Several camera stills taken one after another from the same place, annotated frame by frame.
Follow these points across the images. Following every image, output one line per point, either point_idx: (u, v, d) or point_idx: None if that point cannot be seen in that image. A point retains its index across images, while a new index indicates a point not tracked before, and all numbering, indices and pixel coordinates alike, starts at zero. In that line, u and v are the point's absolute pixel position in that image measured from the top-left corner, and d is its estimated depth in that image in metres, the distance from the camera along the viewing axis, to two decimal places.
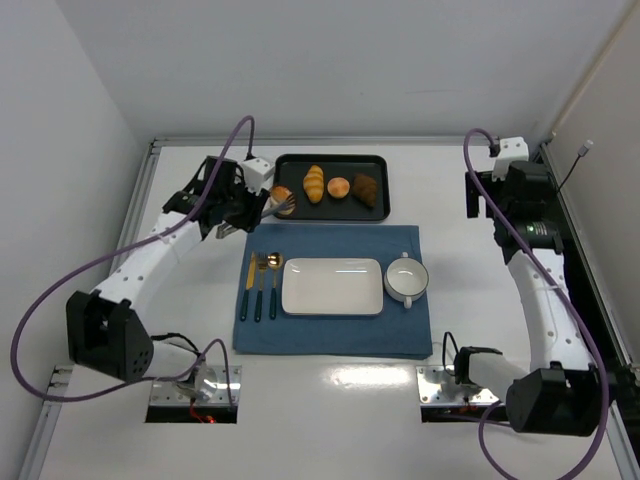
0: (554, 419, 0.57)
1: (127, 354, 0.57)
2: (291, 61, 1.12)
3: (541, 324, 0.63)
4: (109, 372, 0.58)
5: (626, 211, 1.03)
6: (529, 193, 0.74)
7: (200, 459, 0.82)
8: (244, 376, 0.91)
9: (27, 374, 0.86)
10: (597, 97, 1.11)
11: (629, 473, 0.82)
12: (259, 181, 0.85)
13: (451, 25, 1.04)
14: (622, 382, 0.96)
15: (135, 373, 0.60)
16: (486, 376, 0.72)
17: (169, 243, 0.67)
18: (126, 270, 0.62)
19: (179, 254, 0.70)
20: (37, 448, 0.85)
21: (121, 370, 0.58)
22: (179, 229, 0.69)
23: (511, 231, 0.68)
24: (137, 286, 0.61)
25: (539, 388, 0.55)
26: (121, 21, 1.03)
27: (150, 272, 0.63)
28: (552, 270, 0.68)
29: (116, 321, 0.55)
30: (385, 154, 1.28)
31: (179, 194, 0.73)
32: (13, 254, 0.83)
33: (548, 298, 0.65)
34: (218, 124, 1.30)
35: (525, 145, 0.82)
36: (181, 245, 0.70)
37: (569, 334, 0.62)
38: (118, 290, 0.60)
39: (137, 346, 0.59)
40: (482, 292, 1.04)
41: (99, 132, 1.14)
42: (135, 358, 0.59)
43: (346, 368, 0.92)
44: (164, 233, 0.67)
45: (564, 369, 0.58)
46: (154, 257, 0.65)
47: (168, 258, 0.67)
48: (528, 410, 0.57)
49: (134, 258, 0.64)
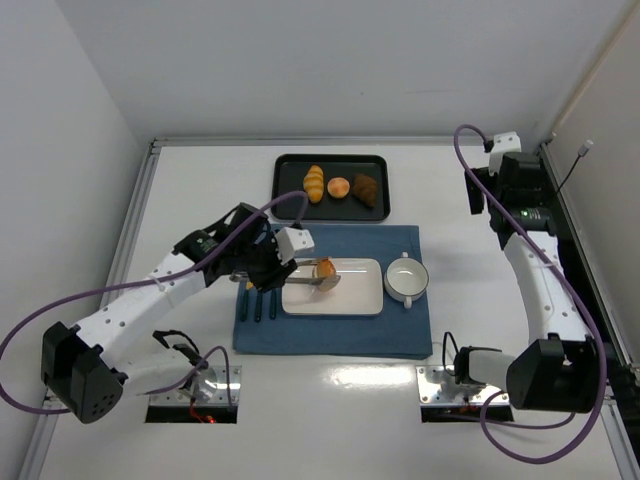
0: (553, 391, 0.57)
1: (85, 398, 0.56)
2: (291, 61, 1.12)
3: (538, 298, 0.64)
4: (69, 406, 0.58)
5: (626, 209, 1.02)
6: (524, 182, 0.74)
7: (200, 459, 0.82)
8: (244, 376, 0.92)
9: (27, 375, 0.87)
10: (599, 96, 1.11)
11: (629, 473, 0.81)
12: (288, 253, 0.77)
13: (451, 24, 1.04)
14: (622, 382, 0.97)
15: (94, 414, 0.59)
16: (487, 375, 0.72)
17: (165, 290, 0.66)
18: (112, 311, 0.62)
19: (174, 302, 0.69)
20: (37, 447, 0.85)
21: (77, 407, 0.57)
22: (180, 277, 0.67)
23: (505, 214, 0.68)
24: (115, 332, 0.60)
25: (538, 361, 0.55)
26: (121, 22, 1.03)
27: (135, 319, 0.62)
28: (547, 250, 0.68)
29: (82, 364, 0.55)
30: (385, 154, 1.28)
31: (198, 234, 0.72)
32: (13, 256, 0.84)
33: (544, 276, 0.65)
34: (219, 125, 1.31)
35: (517, 139, 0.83)
36: (178, 293, 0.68)
37: (565, 307, 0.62)
38: (94, 334, 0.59)
39: (100, 391, 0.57)
40: (483, 292, 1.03)
41: (99, 133, 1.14)
42: (95, 401, 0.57)
43: (346, 368, 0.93)
44: (163, 278, 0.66)
45: (560, 340, 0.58)
46: (145, 304, 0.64)
47: (161, 306, 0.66)
48: (528, 384, 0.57)
49: (125, 299, 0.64)
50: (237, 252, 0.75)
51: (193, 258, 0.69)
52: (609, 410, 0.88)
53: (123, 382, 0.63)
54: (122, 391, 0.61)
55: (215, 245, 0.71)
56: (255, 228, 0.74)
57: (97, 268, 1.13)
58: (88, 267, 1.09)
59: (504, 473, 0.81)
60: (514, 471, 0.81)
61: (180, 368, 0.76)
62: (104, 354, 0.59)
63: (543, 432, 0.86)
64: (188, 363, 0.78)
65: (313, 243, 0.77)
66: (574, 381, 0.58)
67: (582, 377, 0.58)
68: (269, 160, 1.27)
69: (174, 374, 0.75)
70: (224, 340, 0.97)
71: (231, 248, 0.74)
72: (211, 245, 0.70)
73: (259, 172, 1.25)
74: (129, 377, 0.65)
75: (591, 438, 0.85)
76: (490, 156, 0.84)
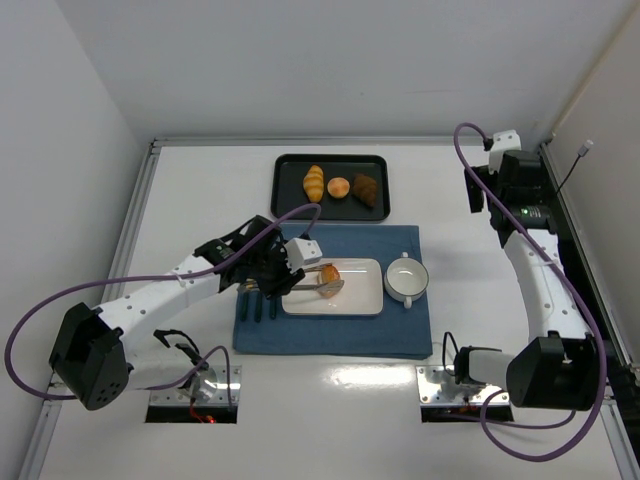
0: (553, 389, 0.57)
1: (94, 384, 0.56)
2: (291, 61, 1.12)
3: (538, 297, 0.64)
4: (76, 390, 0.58)
5: (626, 209, 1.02)
6: (524, 180, 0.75)
7: (200, 460, 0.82)
8: (244, 376, 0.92)
9: (27, 376, 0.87)
10: (599, 96, 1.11)
11: (629, 472, 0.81)
12: (297, 262, 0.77)
13: (451, 24, 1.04)
14: (622, 382, 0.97)
15: (99, 400, 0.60)
16: (488, 372, 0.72)
17: (184, 287, 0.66)
18: (133, 299, 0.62)
19: (189, 301, 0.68)
20: (37, 447, 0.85)
21: (85, 392, 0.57)
22: (200, 277, 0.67)
23: (505, 212, 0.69)
24: (134, 319, 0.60)
25: (539, 358, 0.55)
26: (121, 22, 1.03)
27: (153, 309, 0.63)
28: (547, 249, 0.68)
29: (100, 348, 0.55)
30: (385, 154, 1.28)
31: (217, 241, 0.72)
32: (12, 255, 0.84)
33: (544, 274, 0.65)
34: (219, 125, 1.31)
35: (516, 137, 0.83)
36: (195, 293, 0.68)
37: (565, 305, 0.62)
38: (114, 317, 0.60)
39: (109, 378, 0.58)
40: (484, 292, 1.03)
41: (99, 133, 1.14)
42: (102, 387, 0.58)
43: (346, 368, 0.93)
44: (184, 275, 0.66)
45: (560, 337, 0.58)
46: (165, 297, 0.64)
47: (178, 302, 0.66)
48: (527, 382, 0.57)
49: (146, 289, 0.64)
50: (251, 261, 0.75)
51: (211, 262, 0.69)
52: (608, 410, 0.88)
53: (129, 372, 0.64)
54: (126, 381, 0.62)
55: (234, 252, 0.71)
56: (272, 238, 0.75)
57: (97, 267, 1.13)
58: (88, 267, 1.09)
59: (504, 473, 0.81)
60: (514, 470, 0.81)
61: (181, 367, 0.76)
62: (125, 336, 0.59)
63: (544, 431, 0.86)
64: (189, 362, 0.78)
65: (321, 253, 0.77)
66: (574, 381, 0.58)
67: (580, 376, 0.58)
68: (269, 160, 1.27)
69: (175, 373, 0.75)
70: (224, 340, 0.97)
71: (247, 256, 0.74)
72: (230, 251, 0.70)
73: (259, 172, 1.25)
74: (135, 368, 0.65)
75: (591, 438, 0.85)
76: (490, 155, 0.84)
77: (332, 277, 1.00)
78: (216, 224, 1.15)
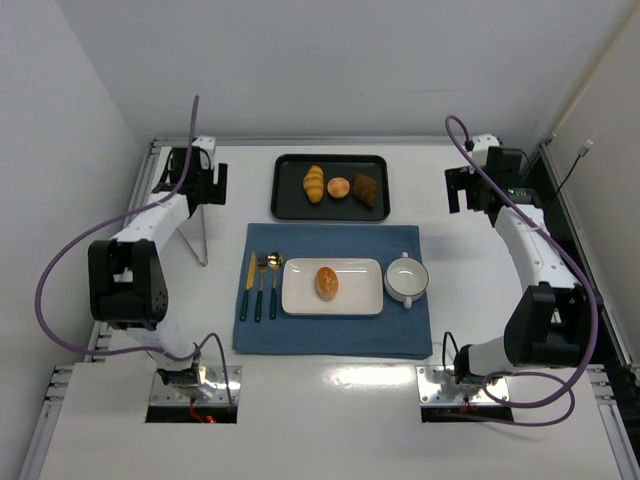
0: (549, 345, 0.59)
1: (152, 287, 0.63)
2: (291, 60, 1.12)
3: (528, 257, 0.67)
4: (134, 310, 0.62)
5: (625, 206, 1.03)
6: (509, 167, 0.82)
7: (199, 460, 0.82)
8: (244, 376, 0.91)
9: (25, 376, 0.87)
10: (600, 96, 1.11)
11: (629, 472, 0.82)
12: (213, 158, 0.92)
13: (449, 25, 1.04)
14: (622, 382, 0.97)
15: (157, 310, 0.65)
16: (486, 361, 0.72)
17: (168, 207, 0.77)
18: (136, 224, 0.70)
19: (173, 223, 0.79)
20: (38, 448, 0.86)
21: (146, 301, 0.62)
22: (171, 199, 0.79)
23: (494, 187, 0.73)
24: (149, 232, 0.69)
25: (531, 308, 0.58)
26: (122, 23, 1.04)
27: (159, 224, 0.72)
28: (534, 218, 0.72)
29: (144, 254, 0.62)
30: (385, 154, 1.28)
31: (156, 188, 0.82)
32: (12, 255, 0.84)
33: (530, 237, 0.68)
34: (217, 124, 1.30)
35: (494, 139, 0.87)
36: (175, 213, 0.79)
37: (553, 261, 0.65)
38: (133, 239, 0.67)
39: (157, 285, 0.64)
40: (483, 291, 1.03)
41: (99, 132, 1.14)
42: (157, 291, 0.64)
43: (346, 368, 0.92)
44: (161, 201, 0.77)
45: (551, 286, 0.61)
46: (159, 214, 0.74)
47: (169, 221, 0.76)
48: (522, 338, 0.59)
49: (140, 217, 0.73)
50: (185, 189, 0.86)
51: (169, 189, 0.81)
52: (609, 409, 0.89)
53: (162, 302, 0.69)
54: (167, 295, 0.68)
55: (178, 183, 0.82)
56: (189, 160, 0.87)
57: None
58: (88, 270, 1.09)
59: (504, 474, 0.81)
60: (514, 471, 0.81)
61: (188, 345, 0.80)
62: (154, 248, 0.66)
63: (545, 431, 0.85)
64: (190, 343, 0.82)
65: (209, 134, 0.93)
66: (567, 337, 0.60)
67: (574, 327, 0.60)
68: (269, 160, 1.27)
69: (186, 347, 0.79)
70: (224, 341, 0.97)
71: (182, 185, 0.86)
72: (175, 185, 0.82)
73: (259, 172, 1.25)
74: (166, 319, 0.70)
75: (593, 438, 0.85)
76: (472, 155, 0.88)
77: (327, 286, 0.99)
78: (216, 224, 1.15)
